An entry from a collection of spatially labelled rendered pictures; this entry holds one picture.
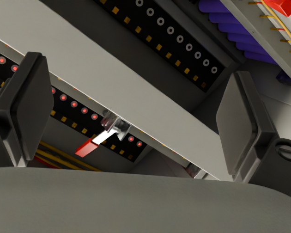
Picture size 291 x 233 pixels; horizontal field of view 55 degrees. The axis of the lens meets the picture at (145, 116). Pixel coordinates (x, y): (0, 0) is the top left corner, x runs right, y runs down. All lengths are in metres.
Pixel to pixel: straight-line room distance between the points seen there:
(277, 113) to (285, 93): 0.03
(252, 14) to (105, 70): 0.17
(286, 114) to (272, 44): 0.10
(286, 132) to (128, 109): 0.21
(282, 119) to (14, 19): 0.33
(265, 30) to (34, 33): 0.24
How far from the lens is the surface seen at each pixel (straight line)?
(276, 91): 0.44
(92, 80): 0.27
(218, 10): 0.36
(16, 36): 0.26
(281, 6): 0.22
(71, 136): 0.55
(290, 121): 0.40
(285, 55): 0.37
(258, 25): 0.34
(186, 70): 0.45
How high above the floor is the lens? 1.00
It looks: 20 degrees up
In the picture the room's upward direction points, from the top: 136 degrees counter-clockwise
